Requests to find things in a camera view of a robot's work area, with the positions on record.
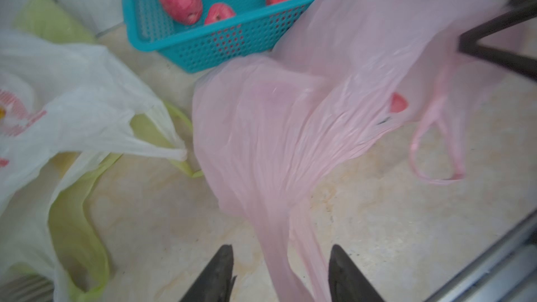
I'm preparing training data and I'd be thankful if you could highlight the teal plastic basket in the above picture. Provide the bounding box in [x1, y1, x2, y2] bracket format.
[122, 0, 315, 73]

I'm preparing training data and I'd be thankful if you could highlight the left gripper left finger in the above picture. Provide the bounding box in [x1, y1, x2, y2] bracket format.
[180, 245, 236, 302]

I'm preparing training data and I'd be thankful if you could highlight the yellow-green avocado plastic bag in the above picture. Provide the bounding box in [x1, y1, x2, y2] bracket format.
[8, 0, 205, 302]

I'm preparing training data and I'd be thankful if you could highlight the pink strawberry plastic bag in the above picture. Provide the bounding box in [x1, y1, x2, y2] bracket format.
[192, 0, 525, 302]

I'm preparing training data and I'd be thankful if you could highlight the white plastic bag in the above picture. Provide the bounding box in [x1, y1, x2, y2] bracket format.
[0, 29, 188, 302]

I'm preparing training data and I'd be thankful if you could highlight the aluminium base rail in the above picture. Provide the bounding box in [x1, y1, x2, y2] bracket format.
[427, 211, 536, 302]

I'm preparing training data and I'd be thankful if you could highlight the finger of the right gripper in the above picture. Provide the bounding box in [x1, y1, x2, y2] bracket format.
[458, 0, 536, 82]

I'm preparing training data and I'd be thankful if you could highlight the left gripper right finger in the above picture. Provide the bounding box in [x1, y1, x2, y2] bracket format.
[328, 244, 385, 302]

